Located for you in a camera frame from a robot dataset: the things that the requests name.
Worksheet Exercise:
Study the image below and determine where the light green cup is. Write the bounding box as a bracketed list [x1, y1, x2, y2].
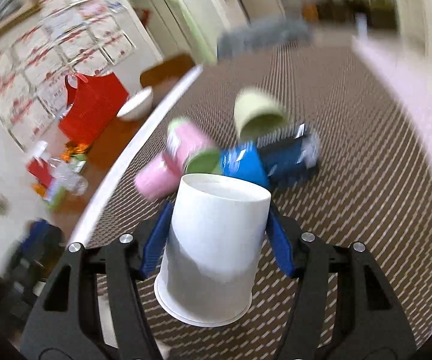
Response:
[234, 87, 288, 142]

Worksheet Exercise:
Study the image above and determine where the grey sofa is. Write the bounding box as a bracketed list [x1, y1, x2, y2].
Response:
[216, 19, 314, 61]

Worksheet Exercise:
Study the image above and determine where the wall of framed certificates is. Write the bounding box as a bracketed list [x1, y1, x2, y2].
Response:
[0, 0, 138, 151]

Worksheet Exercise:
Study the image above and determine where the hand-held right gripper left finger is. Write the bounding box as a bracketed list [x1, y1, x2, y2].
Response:
[21, 202, 174, 360]

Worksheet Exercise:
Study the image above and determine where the white bowl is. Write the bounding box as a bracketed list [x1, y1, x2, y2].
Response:
[117, 86, 153, 122]

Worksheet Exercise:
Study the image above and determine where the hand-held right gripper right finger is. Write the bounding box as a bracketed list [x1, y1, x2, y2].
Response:
[265, 205, 419, 360]

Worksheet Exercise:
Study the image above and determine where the white paper cup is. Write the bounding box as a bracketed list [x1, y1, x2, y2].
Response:
[154, 173, 272, 326]

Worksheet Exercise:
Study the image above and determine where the red bag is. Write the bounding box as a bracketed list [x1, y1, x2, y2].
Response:
[58, 72, 130, 147]

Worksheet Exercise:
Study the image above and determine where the dark blue cup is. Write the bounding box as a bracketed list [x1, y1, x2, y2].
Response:
[257, 123, 321, 188]

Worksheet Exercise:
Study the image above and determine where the clear plastic bottle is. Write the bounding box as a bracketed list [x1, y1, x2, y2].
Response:
[49, 157, 89, 196]

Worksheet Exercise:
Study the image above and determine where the pink cup with green rim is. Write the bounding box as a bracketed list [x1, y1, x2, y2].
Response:
[166, 118, 222, 176]

